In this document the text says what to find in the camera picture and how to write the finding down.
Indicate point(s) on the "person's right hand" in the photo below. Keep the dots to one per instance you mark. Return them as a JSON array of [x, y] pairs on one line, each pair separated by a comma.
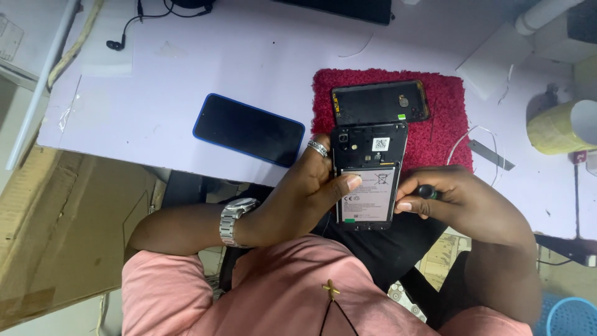
[[438, 196]]

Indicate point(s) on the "person's left hand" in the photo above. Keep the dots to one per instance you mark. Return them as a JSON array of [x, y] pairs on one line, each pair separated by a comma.
[[298, 200]]

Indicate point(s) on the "black screwdriver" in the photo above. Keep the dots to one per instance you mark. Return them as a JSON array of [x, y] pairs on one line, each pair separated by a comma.
[[428, 192]]

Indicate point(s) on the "black smartphone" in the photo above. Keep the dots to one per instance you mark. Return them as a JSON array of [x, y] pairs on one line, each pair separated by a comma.
[[371, 177]]

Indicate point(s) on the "grey metal strip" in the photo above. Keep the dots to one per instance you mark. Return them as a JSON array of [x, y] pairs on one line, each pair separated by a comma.
[[490, 155]]

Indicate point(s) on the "silver wristwatch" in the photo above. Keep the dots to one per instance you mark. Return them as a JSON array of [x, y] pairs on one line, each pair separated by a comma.
[[233, 219]]

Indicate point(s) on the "black trousers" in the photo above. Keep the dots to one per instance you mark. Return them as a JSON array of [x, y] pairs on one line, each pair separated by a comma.
[[396, 252]]

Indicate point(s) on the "red fluffy mat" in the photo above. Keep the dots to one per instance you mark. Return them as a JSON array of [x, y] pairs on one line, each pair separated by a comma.
[[443, 121]]

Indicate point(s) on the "blue-edged smartphone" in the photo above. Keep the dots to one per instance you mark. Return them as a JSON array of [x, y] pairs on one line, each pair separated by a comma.
[[248, 129]]

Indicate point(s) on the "gold cross pendant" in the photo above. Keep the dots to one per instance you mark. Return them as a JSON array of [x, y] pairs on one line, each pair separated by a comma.
[[330, 289]]

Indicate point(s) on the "pink shirt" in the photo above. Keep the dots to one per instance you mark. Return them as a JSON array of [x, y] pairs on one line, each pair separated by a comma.
[[280, 294]]

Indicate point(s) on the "black phone back cover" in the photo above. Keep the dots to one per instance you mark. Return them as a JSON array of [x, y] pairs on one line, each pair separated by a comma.
[[378, 101]]

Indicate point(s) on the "yellow tape roll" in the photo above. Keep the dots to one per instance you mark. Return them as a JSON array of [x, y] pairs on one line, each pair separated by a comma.
[[562, 127]]

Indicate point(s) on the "white paper sheet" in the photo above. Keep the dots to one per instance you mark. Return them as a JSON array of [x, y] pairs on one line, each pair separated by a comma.
[[496, 60]]

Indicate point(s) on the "blue plastic basket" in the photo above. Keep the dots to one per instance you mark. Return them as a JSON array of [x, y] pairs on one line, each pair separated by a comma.
[[566, 317]]

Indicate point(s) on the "black keyboard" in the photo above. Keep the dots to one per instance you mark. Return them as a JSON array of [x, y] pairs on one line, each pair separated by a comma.
[[340, 9]]

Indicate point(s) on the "white pipe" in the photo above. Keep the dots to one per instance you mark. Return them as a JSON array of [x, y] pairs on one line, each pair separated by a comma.
[[543, 16]]

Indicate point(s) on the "brown cardboard box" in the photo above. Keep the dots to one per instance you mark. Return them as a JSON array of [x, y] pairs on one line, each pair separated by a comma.
[[60, 233]]

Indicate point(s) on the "white bar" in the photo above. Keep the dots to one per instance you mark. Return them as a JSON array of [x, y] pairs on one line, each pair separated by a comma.
[[42, 84]]

